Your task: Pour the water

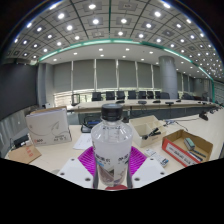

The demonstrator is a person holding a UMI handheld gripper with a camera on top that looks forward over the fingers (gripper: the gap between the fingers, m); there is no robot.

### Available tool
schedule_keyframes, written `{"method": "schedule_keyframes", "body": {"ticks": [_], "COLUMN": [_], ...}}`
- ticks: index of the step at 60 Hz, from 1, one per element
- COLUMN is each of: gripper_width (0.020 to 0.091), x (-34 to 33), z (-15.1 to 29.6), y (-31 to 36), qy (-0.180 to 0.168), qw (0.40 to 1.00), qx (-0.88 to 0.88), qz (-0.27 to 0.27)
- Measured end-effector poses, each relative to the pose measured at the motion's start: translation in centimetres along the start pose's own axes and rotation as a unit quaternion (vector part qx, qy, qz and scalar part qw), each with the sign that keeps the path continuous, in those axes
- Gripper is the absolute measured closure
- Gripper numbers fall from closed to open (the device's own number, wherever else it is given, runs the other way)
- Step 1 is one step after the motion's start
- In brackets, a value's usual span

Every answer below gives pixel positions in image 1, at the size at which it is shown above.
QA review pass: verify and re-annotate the flat brown cardboard sheet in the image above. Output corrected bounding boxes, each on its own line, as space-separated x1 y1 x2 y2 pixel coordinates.
8 143 43 165

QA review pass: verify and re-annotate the large white cardboard box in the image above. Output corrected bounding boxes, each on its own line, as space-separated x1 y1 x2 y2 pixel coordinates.
25 107 73 147

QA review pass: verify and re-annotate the small green block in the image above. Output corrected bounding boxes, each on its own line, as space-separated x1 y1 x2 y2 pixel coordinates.
183 137 196 151

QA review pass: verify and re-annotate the long curved conference table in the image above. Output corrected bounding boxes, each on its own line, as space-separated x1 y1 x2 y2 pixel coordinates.
66 98 218 118

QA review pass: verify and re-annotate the open brown box red side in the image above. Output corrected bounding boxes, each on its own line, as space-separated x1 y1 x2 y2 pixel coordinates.
161 129 214 168

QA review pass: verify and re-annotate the black desk phone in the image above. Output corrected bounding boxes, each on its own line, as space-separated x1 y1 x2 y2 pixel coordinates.
80 116 103 134

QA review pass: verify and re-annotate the black pen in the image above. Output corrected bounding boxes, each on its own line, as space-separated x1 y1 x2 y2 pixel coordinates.
188 148 207 163

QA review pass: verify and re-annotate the black table microphone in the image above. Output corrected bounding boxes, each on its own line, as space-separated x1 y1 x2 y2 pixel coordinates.
198 110 210 122

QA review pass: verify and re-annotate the group of ceiling lights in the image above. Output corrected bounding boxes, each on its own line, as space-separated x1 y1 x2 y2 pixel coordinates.
6 0 221 79

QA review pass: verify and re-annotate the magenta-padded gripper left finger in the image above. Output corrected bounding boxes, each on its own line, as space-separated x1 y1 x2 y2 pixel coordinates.
57 145 99 189

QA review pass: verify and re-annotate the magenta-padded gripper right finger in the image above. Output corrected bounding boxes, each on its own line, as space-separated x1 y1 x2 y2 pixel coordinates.
126 145 167 189

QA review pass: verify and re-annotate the white printed paper sheet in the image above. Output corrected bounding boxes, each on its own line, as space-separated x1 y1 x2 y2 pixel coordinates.
72 133 94 151

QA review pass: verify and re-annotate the clear water bottle black cap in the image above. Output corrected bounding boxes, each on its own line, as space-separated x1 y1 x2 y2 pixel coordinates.
90 103 134 188

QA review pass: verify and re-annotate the row of black office chairs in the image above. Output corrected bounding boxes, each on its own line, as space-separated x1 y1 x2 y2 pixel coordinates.
91 90 171 101

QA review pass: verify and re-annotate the black power strip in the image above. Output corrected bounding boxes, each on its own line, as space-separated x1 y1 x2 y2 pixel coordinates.
13 133 30 149

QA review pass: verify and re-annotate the small open white box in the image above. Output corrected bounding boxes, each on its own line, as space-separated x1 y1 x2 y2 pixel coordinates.
128 114 168 148

